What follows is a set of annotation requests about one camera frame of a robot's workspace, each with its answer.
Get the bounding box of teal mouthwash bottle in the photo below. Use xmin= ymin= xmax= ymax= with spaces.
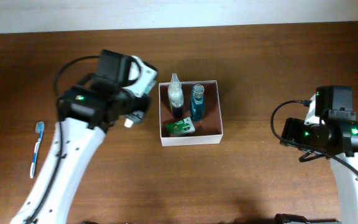
xmin=190 ymin=84 xmax=204 ymax=121

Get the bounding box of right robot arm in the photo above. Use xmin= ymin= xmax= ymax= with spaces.
xmin=275 ymin=85 xmax=358 ymax=223

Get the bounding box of blue white toothbrush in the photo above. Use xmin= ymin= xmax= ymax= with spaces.
xmin=29 ymin=121 xmax=45 ymax=179

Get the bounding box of green white toothpaste tube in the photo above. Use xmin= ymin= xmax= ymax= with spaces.
xmin=124 ymin=110 xmax=145 ymax=128

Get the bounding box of green soap packet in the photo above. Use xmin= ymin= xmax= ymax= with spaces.
xmin=166 ymin=117 xmax=196 ymax=137

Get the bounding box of white cardboard box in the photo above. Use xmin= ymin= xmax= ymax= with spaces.
xmin=158 ymin=80 xmax=223 ymax=146

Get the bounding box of clear bottle with purple liquid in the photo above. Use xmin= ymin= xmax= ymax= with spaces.
xmin=168 ymin=73 xmax=184 ymax=118

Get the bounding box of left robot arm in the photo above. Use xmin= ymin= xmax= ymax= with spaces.
xmin=11 ymin=50 xmax=158 ymax=223

